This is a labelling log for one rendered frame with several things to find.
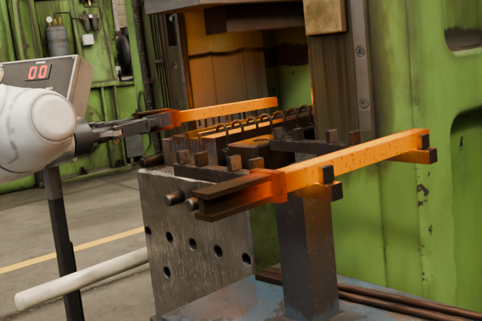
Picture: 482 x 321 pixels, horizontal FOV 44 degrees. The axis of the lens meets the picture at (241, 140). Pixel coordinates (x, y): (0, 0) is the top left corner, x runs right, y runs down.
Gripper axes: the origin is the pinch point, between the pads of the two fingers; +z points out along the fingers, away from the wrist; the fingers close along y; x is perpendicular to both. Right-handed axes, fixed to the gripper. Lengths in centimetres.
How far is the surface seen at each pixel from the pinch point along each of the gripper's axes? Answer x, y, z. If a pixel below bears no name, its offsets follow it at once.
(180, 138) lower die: -5.9, -4.8, 9.4
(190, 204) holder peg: -16.9, 9.5, -0.8
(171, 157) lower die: -10.7, -9.4, 9.3
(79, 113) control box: 0.2, -41.4, 4.5
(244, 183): 0, 58, -29
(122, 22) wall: 64, -754, 469
